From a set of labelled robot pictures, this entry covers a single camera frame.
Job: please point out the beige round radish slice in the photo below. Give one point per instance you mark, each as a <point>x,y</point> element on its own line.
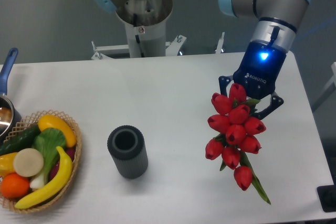
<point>28,162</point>

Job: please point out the orange fruit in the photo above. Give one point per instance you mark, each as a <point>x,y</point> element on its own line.
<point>14,186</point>

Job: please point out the red tulip bouquet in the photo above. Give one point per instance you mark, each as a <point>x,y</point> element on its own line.
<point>236,129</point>

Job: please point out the green cucumber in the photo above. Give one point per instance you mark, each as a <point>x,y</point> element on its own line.
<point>20,141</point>

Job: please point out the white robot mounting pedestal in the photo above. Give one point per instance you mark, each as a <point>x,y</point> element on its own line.
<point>145,27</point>

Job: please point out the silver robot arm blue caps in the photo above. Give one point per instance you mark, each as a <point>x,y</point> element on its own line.
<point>278,22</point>

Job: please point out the yellow banana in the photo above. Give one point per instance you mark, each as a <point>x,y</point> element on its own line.
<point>52,187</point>

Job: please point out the black device at table edge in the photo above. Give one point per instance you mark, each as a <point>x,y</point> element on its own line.
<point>327,197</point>

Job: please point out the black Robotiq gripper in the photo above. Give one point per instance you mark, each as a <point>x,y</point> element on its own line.
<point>257,73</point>

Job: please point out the woven wicker basket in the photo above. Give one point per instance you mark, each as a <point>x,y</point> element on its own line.
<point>28,122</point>

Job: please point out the yellow bell pepper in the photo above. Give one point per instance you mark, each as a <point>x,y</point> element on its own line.
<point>6,164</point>

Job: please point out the blue handled saucepan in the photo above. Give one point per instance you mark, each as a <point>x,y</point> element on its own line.
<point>9,115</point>

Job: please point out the green bok choy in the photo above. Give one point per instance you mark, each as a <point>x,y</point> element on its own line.
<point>46,143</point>

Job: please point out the dark grey ribbed vase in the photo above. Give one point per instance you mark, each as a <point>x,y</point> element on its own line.
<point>126,146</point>

